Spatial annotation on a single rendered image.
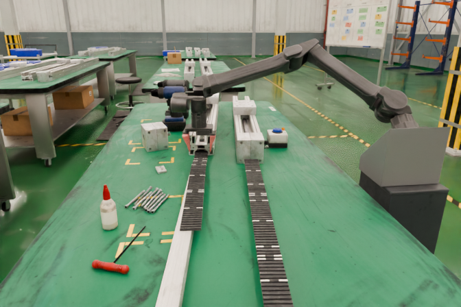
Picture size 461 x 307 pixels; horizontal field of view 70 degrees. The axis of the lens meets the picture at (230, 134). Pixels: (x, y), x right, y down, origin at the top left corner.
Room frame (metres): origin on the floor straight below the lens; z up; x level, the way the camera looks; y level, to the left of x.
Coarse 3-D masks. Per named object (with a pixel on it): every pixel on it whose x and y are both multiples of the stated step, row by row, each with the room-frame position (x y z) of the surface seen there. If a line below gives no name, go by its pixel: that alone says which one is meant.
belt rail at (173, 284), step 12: (180, 216) 0.72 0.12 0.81; (180, 240) 0.62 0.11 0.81; (192, 240) 0.67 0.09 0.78; (180, 252) 0.58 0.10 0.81; (168, 264) 0.55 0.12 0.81; (180, 264) 0.55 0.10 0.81; (168, 276) 0.51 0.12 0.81; (180, 276) 0.51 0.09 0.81; (168, 288) 0.48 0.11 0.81; (180, 288) 0.48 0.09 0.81; (168, 300) 0.45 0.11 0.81; (180, 300) 0.46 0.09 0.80
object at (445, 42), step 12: (432, 0) 9.86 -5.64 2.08; (456, 0) 9.91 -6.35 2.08; (408, 24) 11.46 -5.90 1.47; (444, 36) 9.97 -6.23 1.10; (408, 48) 11.51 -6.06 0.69; (444, 48) 9.88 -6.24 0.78; (408, 60) 11.51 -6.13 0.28; (444, 60) 9.93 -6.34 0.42; (432, 72) 9.89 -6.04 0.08; (444, 72) 9.90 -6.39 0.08
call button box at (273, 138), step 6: (270, 132) 1.34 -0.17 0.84; (276, 132) 1.33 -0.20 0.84; (282, 132) 1.33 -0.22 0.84; (270, 138) 1.31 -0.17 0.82; (276, 138) 1.31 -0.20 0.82; (282, 138) 1.31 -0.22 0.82; (264, 144) 1.34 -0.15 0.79; (270, 144) 1.31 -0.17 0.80; (276, 144) 1.31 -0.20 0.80; (282, 144) 1.31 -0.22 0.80
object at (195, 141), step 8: (216, 104) 1.78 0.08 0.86; (208, 112) 1.70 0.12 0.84; (216, 112) 1.60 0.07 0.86; (208, 120) 1.56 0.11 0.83; (216, 120) 1.58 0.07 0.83; (216, 128) 1.57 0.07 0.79; (192, 136) 1.24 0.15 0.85; (200, 136) 1.29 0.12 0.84; (208, 136) 1.26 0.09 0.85; (192, 144) 1.22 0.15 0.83; (200, 144) 1.23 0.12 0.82; (208, 144) 1.22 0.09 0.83; (192, 152) 1.24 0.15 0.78; (208, 152) 1.24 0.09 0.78
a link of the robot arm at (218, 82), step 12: (288, 48) 1.25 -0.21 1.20; (300, 48) 1.25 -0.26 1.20; (264, 60) 1.26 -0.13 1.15; (276, 60) 1.25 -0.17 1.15; (288, 60) 1.24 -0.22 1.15; (228, 72) 1.23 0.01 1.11; (240, 72) 1.23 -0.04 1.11; (252, 72) 1.23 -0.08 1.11; (264, 72) 1.24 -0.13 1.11; (276, 72) 1.27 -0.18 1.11; (288, 72) 1.30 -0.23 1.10; (192, 84) 1.19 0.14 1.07; (204, 84) 1.19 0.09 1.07; (216, 84) 1.19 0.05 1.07; (228, 84) 1.21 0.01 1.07; (204, 96) 1.21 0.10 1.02
